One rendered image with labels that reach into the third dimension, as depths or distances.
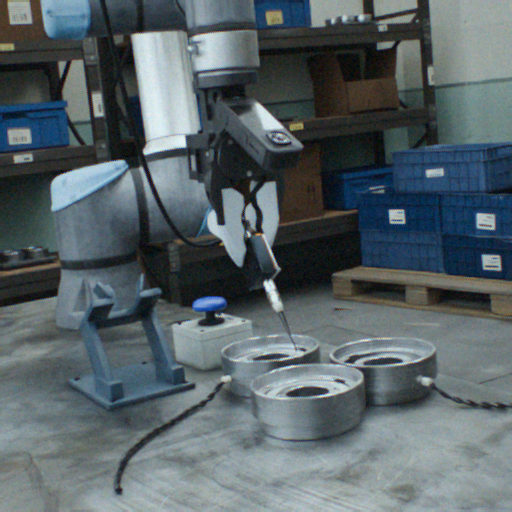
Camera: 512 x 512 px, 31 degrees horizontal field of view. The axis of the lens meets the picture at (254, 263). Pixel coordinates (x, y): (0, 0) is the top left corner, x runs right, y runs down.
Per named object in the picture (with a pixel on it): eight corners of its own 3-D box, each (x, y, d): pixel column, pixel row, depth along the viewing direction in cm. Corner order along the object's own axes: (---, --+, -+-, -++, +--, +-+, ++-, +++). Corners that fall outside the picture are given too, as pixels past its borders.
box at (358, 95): (406, 109, 546) (402, 45, 540) (342, 116, 526) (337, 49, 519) (368, 112, 581) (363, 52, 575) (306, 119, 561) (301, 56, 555)
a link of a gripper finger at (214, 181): (241, 223, 103) (239, 145, 102) (248, 224, 102) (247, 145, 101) (203, 225, 101) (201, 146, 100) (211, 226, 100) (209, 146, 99)
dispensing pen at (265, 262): (292, 343, 97) (234, 209, 103) (277, 359, 100) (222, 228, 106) (309, 338, 98) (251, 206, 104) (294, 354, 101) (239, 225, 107)
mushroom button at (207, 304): (236, 338, 109) (231, 297, 108) (206, 345, 107) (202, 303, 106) (219, 333, 112) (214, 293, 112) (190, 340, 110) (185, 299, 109)
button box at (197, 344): (256, 357, 109) (252, 317, 108) (204, 371, 105) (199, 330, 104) (221, 346, 116) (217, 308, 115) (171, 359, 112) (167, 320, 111)
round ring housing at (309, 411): (306, 452, 78) (301, 406, 77) (231, 427, 86) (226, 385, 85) (391, 417, 84) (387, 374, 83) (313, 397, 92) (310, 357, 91)
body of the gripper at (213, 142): (244, 178, 110) (234, 75, 108) (282, 179, 102) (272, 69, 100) (187, 186, 106) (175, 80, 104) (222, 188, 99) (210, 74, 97)
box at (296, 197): (337, 214, 526) (330, 139, 519) (260, 228, 499) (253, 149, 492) (294, 211, 563) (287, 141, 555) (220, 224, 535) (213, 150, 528)
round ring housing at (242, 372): (286, 364, 105) (282, 329, 104) (342, 382, 96) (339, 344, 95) (206, 386, 99) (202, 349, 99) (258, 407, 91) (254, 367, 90)
